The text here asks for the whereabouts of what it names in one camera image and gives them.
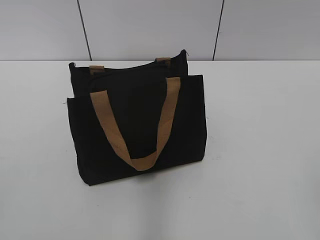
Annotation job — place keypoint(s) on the black canvas tote bag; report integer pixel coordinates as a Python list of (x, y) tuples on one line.
[(130, 121)]

